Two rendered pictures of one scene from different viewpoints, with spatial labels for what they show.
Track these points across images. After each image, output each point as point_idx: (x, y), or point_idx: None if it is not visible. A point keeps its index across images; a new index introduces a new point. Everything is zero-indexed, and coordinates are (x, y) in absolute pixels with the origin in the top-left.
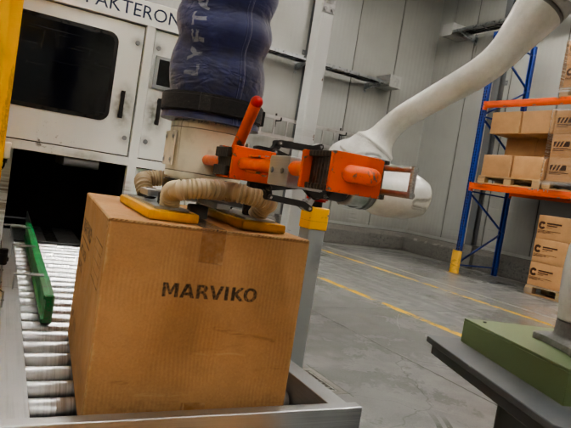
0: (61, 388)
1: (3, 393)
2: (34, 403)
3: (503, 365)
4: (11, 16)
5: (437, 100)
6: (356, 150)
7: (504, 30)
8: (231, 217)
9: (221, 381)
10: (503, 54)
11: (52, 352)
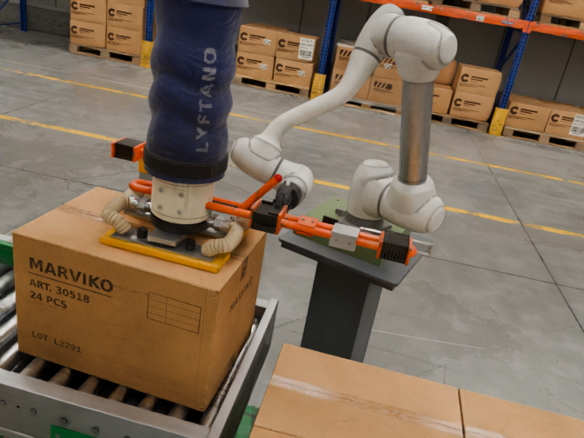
0: (124, 395)
1: (156, 425)
2: None
3: (334, 248)
4: None
5: (313, 116)
6: (269, 156)
7: (355, 76)
8: None
9: (240, 334)
10: (355, 91)
11: (39, 374)
